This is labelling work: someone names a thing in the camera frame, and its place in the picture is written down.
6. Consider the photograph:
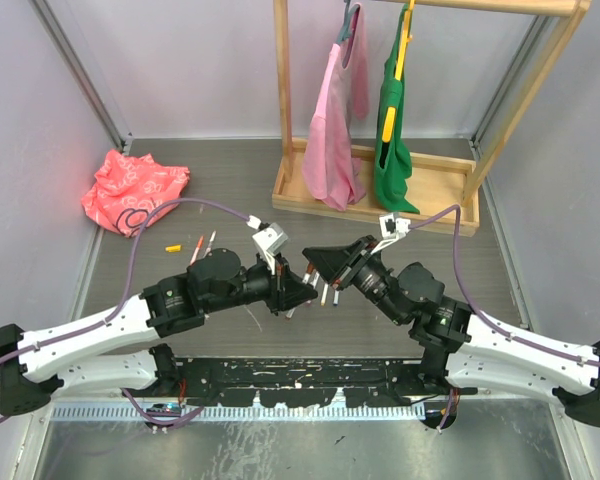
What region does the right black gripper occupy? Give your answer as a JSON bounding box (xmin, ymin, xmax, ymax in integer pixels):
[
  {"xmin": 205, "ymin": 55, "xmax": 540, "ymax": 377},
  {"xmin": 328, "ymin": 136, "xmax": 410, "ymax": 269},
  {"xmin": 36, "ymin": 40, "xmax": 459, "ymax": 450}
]
[{"xmin": 302, "ymin": 235, "xmax": 407, "ymax": 325}]

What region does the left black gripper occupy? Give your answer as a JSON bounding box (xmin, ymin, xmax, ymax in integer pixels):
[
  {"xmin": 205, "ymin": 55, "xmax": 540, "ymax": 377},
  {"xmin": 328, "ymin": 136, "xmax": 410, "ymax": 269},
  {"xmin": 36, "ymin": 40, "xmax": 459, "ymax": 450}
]
[{"xmin": 204, "ymin": 250, "xmax": 317, "ymax": 314}]

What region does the yellow pen cap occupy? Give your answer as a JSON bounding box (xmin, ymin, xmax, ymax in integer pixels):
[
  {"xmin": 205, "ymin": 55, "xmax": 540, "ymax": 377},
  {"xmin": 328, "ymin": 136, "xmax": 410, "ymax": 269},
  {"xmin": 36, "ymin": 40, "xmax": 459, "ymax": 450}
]
[{"xmin": 165, "ymin": 244, "xmax": 182, "ymax": 253}]

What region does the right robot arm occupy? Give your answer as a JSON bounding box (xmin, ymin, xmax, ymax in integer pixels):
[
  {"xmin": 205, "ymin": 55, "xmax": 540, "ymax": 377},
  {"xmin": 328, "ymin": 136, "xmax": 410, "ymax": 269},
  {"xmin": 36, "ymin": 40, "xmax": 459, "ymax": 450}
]
[{"xmin": 302, "ymin": 236, "xmax": 600, "ymax": 428}]

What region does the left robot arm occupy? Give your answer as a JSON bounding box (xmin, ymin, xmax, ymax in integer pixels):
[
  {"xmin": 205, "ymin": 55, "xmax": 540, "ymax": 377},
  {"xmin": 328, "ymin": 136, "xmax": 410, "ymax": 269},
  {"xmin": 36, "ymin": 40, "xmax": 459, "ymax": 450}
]
[{"xmin": 0, "ymin": 248, "xmax": 318, "ymax": 417}]

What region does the orange tipped white pen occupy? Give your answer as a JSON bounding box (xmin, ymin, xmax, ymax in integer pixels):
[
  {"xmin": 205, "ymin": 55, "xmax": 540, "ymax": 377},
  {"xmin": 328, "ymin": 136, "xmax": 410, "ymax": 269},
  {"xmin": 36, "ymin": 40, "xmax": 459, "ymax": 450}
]
[{"xmin": 203, "ymin": 230, "xmax": 217, "ymax": 257}]

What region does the orange marker pen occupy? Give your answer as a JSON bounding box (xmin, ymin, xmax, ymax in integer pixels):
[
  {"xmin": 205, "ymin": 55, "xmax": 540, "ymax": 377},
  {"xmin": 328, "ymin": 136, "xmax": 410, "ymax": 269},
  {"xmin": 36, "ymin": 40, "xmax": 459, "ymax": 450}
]
[{"xmin": 189, "ymin": 235, "xmax": 204, "ymax": 265}]

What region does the pink shirt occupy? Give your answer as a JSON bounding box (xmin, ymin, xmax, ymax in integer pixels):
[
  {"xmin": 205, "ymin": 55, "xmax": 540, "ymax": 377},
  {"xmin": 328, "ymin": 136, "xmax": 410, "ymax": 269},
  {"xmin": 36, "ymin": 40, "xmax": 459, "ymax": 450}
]
[{"xmin": 302, "ymin": 3, "xmax": 370, "ymax": 211}]

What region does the green shirt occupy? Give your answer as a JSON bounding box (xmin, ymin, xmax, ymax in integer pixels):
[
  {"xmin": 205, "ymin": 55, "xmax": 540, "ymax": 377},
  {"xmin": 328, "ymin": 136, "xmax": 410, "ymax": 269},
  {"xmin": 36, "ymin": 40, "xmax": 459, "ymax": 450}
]
[{"xmin": 374, "ymin": 2, "xmax": 420, "ymax": 214}]

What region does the wooden clothes rack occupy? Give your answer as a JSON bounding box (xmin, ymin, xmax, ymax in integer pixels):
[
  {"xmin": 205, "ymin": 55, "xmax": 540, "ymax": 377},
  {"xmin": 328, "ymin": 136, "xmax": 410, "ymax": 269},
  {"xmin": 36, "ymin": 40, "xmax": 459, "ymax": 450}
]
[{"xmin": 272, "ymin": 1, "xmax": 591, "ymax": 236}]

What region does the red patterned cloth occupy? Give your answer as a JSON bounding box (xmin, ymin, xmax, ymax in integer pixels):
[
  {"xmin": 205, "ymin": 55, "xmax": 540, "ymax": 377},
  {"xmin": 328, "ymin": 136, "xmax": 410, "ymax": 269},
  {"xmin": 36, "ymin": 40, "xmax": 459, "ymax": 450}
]
[{"xmin": 81, "ymin": 150, "xmax": 190, "ymax": 238}]

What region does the grey clothes hanger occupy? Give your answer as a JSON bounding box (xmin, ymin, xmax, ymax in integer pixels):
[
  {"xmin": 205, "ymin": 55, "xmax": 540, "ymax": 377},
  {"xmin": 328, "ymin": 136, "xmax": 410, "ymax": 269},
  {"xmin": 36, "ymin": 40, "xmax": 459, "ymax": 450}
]
[{"xmin": 336, "ymin": 0, "xmax": 360, "ymax": 44}]

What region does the yellow clothes hanger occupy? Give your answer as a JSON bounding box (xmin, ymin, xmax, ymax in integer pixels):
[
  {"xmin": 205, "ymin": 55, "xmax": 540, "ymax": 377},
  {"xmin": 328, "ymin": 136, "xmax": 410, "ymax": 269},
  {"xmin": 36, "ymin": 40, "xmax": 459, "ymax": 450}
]
[{"xmin": 382, "ymin": 0, "xmax": 415, "ymax": 143}]

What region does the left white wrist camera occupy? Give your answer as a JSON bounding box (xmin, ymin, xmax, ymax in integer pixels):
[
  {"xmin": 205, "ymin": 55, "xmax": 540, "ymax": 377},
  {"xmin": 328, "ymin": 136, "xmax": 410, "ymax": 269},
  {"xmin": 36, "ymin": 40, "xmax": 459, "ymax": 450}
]
[{"xmin": 252, "ymin": 223, "xmax": 289, "ymax": 274}]

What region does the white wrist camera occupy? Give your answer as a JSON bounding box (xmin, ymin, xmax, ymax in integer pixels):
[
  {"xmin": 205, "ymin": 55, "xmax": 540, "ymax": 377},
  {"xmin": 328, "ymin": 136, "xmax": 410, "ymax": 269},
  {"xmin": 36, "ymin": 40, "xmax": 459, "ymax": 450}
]
[
  {"xmin": 252, "ymin": 223, "xmax": 289, "ymax": 274},
  {"xmin": 371, "ymin": 212, "xmax": 411, "ymax": 255}
]

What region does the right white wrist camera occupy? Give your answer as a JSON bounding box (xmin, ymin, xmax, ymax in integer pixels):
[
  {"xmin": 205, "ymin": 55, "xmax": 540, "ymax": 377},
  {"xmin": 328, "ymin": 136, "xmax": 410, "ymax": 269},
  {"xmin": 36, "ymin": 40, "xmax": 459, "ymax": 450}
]
[{"xmin": 371, "ymin": 212, "xmax": 411, "ymax": 255}]

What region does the white cable duct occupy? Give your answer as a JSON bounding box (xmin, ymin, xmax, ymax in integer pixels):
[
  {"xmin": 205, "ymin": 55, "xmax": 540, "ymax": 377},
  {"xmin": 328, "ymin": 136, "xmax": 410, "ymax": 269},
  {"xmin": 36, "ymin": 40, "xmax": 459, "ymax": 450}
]
[{"xmin": 50, "ymin": 402, "xmax": 426, "ymax": 422}]

